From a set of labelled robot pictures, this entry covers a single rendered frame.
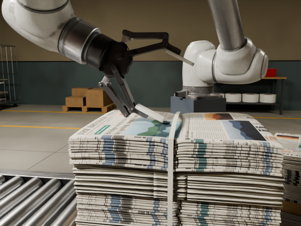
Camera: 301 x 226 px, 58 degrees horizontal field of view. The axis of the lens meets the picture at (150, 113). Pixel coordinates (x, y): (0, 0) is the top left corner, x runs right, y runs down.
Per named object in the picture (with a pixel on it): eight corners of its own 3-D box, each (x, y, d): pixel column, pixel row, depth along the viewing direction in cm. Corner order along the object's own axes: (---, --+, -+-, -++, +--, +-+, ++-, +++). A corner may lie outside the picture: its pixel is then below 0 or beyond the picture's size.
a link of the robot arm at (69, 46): (71, 55, 66) (92, 67, 66) (53, 54, 57) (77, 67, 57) (86, 20, 64) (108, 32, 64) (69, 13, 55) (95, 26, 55)
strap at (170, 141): (179, 190, 79) (180, 111, 75) (171, 260, 50) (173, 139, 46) (176, 190, 79) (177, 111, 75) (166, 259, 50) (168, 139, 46)
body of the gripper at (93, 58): (105, 32, 63) (141, 50, 62) (91, 65, 65) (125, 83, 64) (94, 28, 56) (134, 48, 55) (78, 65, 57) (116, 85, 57)
